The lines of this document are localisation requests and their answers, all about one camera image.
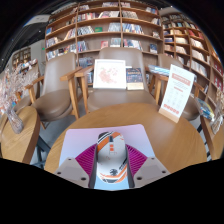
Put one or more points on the colourful stack of books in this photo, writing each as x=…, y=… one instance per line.
x=206, y=109

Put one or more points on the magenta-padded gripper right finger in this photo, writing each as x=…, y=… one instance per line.
x=136, y=160

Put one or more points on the distant wooden shelf unit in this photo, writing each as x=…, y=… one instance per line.
x=21, y=57

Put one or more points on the white framed floral picture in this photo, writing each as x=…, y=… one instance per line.
x=109, y=74

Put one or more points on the white sign in wooden base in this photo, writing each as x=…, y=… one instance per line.
x=176, y=90

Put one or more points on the round wooden side table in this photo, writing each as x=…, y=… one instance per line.
x=215, y=140
x=20, y=143

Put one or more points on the dark blue book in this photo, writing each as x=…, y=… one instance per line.
x=134, y=78

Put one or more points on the pastel blue-pink mouse pad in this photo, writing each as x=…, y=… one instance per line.
x=80, y=140

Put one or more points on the white and orange computer mouse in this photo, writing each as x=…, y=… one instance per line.
x=111, y=156

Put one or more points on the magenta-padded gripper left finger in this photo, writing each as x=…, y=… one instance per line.
x=86, y=160

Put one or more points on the light blue book stack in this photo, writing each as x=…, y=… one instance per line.
x=159, y=70

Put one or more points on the large wooden bookshelf unit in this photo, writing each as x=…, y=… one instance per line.
x=103, y=26

